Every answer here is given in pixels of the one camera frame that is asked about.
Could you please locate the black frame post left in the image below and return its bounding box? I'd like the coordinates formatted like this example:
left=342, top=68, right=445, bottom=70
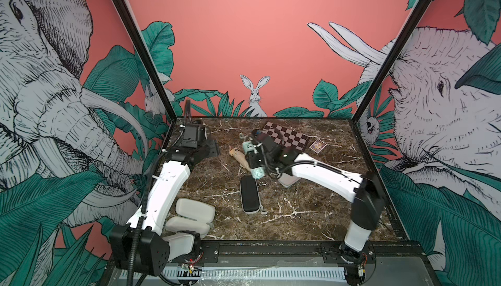
left=112, top=0, right=177, bottom=122

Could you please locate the folding chess board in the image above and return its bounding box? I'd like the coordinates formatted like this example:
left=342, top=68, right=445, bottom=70
left=262, top=122, right=310, bottom=152

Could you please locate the mint green umbrella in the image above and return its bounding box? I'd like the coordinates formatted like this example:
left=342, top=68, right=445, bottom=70
left=242, top=141, right=266, bottom=180

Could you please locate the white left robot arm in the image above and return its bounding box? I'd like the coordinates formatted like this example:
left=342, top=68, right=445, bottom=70
left=109, top=120, right=220, bottom=285

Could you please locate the purple card box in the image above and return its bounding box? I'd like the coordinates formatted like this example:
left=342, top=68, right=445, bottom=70
left=309, top=139, right=327, bottom=154

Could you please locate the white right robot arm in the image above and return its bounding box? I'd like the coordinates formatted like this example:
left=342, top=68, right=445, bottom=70
left=245, top=130, right=385, bottom=255

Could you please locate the black frame post right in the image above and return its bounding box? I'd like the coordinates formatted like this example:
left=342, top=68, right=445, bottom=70
left=351, top=0, right=433, bottom=123

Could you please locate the white perforated strip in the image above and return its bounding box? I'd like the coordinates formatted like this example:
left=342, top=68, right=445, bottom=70
left=163, top=266, right=346, bottom=282

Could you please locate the black frame post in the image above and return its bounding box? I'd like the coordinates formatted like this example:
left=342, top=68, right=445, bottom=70
left=351, top=0, right=433, bottom=123
left=112, top=0, right=177, bottom=122

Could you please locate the black zippered umbrella case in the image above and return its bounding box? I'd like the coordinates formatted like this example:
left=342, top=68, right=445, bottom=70
left=240, top=175, right=261, bottom=214

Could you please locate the black corrugated cable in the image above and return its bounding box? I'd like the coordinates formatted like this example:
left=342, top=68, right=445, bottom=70
left=124, top=98, right=193, bottom=286

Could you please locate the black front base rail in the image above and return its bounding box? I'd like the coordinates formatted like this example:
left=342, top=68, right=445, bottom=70
left=198, top=240, right=425, bottom=265

